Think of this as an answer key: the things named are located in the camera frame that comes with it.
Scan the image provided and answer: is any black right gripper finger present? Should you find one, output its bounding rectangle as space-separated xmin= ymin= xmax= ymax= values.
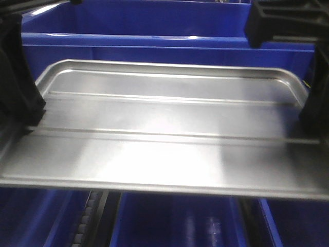
xmin=299 ymin=44 xmax=328 ymax=140
xmin=244 ymin=1 xmax=328 ymax=48

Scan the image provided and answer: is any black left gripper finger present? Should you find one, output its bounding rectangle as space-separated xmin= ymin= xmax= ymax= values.
xmin=1 ymin=13 xmax=46 ymax=134

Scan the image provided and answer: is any small silver ribbed tray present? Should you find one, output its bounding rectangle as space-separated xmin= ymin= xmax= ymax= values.
xmin=1 ymin=59 xmax=328 ymax=201

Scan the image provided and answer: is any large blue plastic box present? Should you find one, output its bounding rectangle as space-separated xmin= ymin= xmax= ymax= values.
xmin=22 ymin=1 xmax=314 ymax=79

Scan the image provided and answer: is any blue bin lower right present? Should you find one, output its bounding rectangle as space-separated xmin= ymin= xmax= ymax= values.
xmin=255 ymin=199 xmax=328 ymax=246

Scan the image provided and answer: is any blue bin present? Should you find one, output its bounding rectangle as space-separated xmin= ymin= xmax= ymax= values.
xmin=110 ymin=193 xmax=248 ymax=246
xmin=255 ymin=199 xmax=328 ymax=246
xmin=1 ymin=188 xmax=90 ymax=246

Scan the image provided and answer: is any blue bin lower left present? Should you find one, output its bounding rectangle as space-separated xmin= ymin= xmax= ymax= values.
xmin=1 ymin=188 xmax=90 ymax=246

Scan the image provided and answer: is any blue bin lower centre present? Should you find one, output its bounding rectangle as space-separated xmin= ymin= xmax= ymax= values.
xmin=110 ymin=193 xmax=248 ymax=246

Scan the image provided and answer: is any lower roller track rail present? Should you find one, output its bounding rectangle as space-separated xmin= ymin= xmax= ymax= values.
xmin=71 ymin=190 xmax=121 ymax=246

